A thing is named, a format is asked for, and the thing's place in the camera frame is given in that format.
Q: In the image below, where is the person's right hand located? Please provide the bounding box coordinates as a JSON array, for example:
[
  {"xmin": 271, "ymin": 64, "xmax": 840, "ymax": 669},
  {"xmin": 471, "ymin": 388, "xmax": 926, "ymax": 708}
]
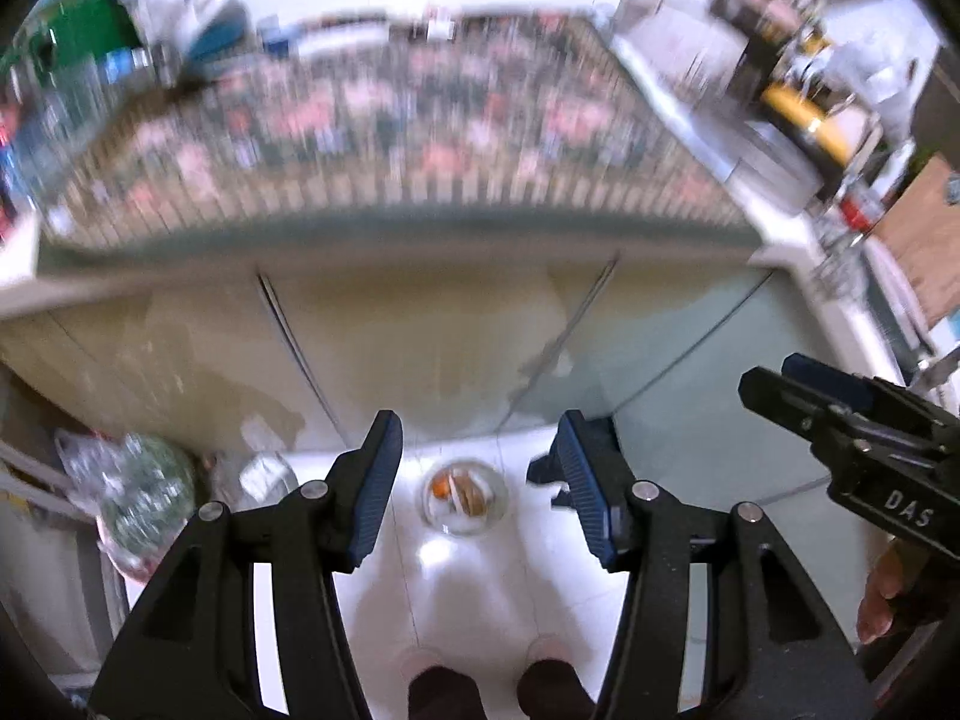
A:
[{"xmin": 857, "ymin": 540, "xmax": 910, "ymax": 646}]

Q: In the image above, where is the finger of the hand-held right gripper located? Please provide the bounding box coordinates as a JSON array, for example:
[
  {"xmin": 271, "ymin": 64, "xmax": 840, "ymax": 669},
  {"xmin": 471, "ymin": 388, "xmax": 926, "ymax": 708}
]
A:
[
  {"xmin": 781, "ymin": 353, "xmax": 877, "ymax": 412},
  {"xmin": 738, "ymin": 366, "xmax": 865, "ymax": 460}
]

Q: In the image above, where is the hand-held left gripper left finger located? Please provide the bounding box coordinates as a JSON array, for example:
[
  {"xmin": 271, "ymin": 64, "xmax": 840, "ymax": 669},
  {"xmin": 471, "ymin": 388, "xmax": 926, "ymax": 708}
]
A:
[{"xmin": 88, "ymin": 409, "xmax": 405, "ymax": 720}]

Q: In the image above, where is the green plastic bag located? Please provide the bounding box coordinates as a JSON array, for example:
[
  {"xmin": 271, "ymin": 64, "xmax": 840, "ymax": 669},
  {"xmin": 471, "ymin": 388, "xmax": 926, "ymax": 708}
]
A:
[{"xmin": 55, "ymin": 430, "xmax": 200, "ymax": 580}]

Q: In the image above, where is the wooden cutting board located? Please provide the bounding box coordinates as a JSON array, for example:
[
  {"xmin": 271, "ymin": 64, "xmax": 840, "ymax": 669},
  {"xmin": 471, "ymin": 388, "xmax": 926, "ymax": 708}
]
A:
[{"xmin": 872, "ymin": 152, "xmax": 960, "ymax": 325}]

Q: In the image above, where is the person's right foot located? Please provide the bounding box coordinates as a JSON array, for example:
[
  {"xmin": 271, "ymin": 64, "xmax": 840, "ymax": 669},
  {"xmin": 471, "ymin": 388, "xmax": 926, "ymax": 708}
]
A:
[{"xmin": 516, "ymin": 637, "xmax": 595, "ymax": 720}]

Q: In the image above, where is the black pot with yellow lid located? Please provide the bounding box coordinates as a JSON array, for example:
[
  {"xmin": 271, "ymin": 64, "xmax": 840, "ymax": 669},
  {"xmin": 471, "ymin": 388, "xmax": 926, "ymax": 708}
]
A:
[{"xmin": 760, "ymin": 81, "xmax": 857, "ymax": 167}]

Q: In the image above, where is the floral table cloth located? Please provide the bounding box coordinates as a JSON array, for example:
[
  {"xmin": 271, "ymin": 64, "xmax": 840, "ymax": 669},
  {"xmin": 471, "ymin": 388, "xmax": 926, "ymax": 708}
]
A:
[{"xmin": 36, "ymin": 6, "xmax": 764, "ymax": 265}]

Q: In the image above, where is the clear bowl with food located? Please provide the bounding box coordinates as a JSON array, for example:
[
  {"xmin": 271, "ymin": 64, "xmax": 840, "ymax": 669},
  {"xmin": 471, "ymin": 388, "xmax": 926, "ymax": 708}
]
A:
[{"xmin": 418, "ymin": 457, "xmax": 510, "ymax": 539}]

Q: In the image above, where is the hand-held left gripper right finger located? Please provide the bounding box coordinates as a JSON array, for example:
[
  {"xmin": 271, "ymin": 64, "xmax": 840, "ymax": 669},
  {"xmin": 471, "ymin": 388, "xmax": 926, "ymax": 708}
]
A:
[{"xmin": 550, "ymin": 409, "xmax": 875, "ymax": 720}]

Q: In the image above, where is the green plastic box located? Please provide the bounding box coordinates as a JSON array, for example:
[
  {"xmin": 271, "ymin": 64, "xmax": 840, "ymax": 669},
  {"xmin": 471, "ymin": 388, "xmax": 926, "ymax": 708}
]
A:
[{"xmin": 13, "ymin": 0, "xmax": 145, "ymax": 70}]

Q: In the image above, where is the brown wrapper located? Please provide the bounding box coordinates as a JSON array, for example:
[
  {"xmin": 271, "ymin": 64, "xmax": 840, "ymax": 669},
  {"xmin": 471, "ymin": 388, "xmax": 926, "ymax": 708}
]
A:
[{"xmin": 450, "ymin": 469, "xmax": 490, "ymax": 516}]

